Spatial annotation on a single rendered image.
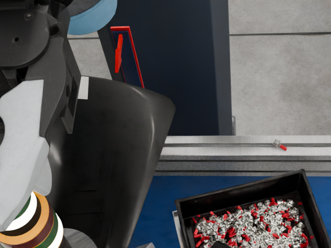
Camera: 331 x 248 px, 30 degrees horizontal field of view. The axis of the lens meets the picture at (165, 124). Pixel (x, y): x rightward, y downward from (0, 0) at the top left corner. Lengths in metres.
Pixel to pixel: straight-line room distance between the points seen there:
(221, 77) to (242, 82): 0.77
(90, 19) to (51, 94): 0.25
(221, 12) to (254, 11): 1.14
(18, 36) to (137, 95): 0.35
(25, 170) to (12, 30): 0.10
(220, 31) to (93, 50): 1.11
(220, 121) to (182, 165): 0.48
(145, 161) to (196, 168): 0.43
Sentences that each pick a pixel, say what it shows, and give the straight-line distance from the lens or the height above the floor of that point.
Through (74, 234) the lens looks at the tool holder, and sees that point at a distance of 0.55.
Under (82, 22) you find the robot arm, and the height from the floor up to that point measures 1.34.
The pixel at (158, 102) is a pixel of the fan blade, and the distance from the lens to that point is 0.74.
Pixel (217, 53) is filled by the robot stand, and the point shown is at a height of 0.73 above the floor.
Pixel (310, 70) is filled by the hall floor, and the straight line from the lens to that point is 2.23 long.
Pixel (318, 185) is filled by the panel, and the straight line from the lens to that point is 1.21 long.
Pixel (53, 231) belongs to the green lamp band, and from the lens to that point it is 0.45.
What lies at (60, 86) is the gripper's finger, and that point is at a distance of 0.38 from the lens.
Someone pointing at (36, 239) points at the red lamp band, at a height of 1.40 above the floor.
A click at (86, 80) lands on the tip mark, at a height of 1.21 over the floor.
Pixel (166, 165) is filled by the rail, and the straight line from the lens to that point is 1.10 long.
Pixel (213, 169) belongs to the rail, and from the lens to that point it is 1.10.
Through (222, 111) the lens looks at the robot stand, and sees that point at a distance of 1.54.
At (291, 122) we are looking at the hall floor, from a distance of 2.10.
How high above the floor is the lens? 1.79
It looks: 58 degrees down
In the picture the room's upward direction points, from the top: 12 degrees counter-clockwise
